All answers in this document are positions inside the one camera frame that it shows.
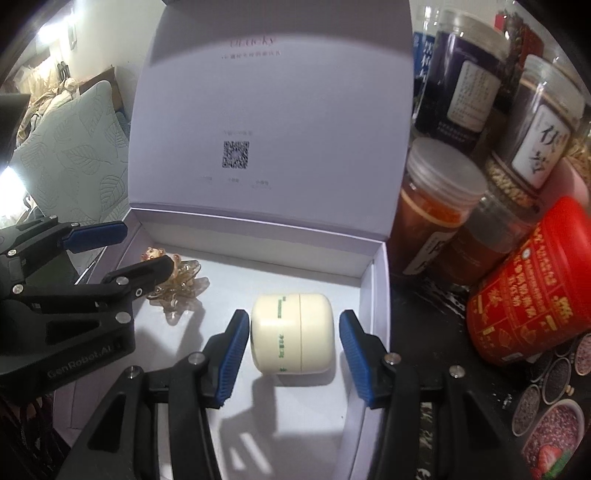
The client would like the pink container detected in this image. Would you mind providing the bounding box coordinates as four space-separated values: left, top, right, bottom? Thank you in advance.
538 161 590 209

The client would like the cream cosmetic jar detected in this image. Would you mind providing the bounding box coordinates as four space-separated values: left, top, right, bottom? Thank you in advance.
250 293 334 376

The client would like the dark red contents tall jar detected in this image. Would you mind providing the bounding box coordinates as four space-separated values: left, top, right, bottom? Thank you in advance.
493 0 546 62

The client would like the brown contents plastic jar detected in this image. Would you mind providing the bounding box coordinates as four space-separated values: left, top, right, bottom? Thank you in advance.
434 194 542 288

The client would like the printed grain packet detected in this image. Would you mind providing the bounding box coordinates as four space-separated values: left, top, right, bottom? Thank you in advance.
509 332 591 480

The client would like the red tin can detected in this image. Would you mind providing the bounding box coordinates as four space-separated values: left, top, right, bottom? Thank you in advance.
465 196 591 366

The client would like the amber flower hair clip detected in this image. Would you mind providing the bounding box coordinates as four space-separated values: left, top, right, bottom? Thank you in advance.
141 247 209 326

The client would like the grey leaf pattern pillow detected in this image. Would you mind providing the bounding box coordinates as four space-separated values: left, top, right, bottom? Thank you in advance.
11 80 133 232

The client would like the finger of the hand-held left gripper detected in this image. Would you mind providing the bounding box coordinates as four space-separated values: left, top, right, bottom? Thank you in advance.
8 256 176 328
0 216 129 267

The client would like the lavender gift box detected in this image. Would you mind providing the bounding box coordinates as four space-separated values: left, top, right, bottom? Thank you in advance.
51 0 415 480

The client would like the beige bedding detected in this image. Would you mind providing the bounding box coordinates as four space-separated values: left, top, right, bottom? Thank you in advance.
16 60 86 145

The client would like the blue label packet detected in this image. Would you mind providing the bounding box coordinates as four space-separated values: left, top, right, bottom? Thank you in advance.
412 31 435 116

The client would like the yellow slices plastic jar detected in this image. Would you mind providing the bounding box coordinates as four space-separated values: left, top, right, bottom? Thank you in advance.
568 105 591 163

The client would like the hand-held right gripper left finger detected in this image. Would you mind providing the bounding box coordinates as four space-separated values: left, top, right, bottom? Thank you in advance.
69 309 251 480

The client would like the dark purple contents plastic jar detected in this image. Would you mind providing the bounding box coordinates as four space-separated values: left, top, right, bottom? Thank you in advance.
413 7 509 156

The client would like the orange peel plastic jar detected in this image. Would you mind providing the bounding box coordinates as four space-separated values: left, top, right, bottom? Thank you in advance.
398 137 488 278

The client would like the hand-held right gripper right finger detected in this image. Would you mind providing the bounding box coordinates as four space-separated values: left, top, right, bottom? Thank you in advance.
338 310 520 480

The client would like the dark cloth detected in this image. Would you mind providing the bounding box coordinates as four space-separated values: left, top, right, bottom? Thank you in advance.
0 93 27 163

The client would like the brown wooden board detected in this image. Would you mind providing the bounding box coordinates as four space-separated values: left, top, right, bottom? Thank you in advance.
76 66 124 110

